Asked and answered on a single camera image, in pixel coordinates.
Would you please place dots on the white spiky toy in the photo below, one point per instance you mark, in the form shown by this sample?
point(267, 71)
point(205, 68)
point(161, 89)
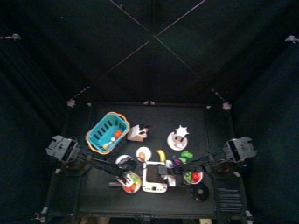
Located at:
point(181, 131)

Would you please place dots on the teal basket orange rim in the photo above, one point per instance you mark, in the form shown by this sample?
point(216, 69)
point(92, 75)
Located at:
point(101, 131)

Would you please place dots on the white toy induction cooker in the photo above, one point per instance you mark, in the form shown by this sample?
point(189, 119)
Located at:
point(153, 186)

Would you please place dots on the orange toy fruit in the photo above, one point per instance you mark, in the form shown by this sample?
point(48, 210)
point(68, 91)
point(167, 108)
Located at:
point(117, 134)

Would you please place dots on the light green toy vegetable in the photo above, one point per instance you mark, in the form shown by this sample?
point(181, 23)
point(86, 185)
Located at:
point(135, 177)

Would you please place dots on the green toy pepper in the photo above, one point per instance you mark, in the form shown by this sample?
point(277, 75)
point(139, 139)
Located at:
point(187, 154)

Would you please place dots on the small white toy ball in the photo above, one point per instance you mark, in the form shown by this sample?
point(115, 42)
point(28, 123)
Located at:
point(112, 139)

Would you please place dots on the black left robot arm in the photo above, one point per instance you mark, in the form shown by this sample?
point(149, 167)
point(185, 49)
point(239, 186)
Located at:
point(61, 148)

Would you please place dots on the white bowl with toy vegetables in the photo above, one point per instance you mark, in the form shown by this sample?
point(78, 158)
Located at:
point(128, 188)

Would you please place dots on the small white toy piece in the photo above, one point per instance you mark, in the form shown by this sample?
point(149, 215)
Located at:
point(171, 180)

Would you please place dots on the white plate with fruit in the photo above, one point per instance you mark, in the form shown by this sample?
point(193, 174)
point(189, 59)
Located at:
point(121, 159)

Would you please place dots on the brown toy egg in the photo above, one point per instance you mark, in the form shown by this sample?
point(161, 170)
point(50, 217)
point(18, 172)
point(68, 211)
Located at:
point(141, 155)

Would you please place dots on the white round plate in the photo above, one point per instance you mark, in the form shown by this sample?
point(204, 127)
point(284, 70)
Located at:
point(175, 144)

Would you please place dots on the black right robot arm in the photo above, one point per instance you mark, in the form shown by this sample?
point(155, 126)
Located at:
point(239, 148)

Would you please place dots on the small wooden toy block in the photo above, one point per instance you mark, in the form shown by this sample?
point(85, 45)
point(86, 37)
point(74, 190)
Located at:
point(136, 133)

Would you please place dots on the orange toy carrot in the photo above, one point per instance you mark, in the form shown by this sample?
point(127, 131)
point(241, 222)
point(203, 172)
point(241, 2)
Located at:
point(132, 188)

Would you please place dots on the purple toy eggplant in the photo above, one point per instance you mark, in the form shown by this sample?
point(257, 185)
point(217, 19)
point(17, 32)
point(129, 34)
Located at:
point(177, 161)

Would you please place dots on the red toy tomato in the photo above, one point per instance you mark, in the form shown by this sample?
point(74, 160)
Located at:
point(195, 176)

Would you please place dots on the yellow toy banana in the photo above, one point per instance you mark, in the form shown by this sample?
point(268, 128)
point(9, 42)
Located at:
point(161, 155)

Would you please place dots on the white bowl with red fruit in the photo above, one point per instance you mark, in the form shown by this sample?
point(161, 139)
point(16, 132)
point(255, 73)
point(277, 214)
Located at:
point(199, 181)

